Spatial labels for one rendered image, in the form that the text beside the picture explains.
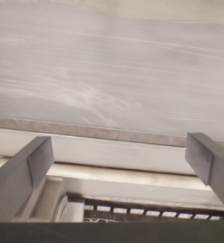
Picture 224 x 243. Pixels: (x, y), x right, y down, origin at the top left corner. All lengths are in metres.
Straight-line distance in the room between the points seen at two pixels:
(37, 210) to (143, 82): 0.38
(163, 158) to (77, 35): 0.35
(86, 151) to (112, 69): 0.23
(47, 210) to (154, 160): 0.29
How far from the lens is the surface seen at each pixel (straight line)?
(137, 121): 0.38
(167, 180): 0.52
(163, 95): 0.34
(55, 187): 0.53
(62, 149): 0.47
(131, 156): 0.46
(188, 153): 0.17
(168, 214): 0.78
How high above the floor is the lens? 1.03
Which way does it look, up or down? 49 degrees down
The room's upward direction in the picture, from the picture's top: 176 degrees counter-clockwise
